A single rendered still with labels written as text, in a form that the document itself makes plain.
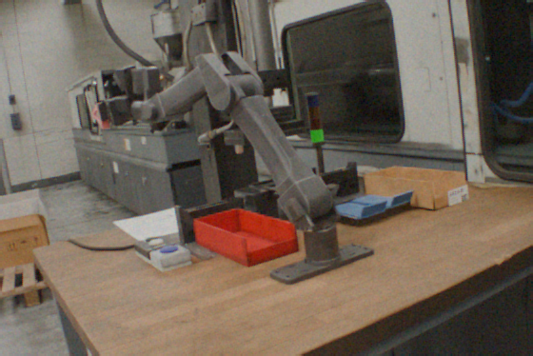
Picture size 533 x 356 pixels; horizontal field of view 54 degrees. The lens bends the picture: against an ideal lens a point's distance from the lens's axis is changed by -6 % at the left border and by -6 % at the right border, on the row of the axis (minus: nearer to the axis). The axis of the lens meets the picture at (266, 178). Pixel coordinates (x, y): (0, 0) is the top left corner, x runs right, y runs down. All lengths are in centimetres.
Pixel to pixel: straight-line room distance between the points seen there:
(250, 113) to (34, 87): 952
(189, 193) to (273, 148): 352
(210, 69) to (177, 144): 340
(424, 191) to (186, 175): 334
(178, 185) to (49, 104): 626
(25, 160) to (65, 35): 238
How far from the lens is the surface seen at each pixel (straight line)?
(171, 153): 446
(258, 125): 104
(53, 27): 1064
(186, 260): 116
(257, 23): 138
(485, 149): 162
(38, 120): 1047
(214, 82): 108
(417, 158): 188
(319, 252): 100
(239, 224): 134
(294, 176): 100
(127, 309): 99
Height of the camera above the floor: 125
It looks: 10 degrees down
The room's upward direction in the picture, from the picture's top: 8 degrees counter-clockwise
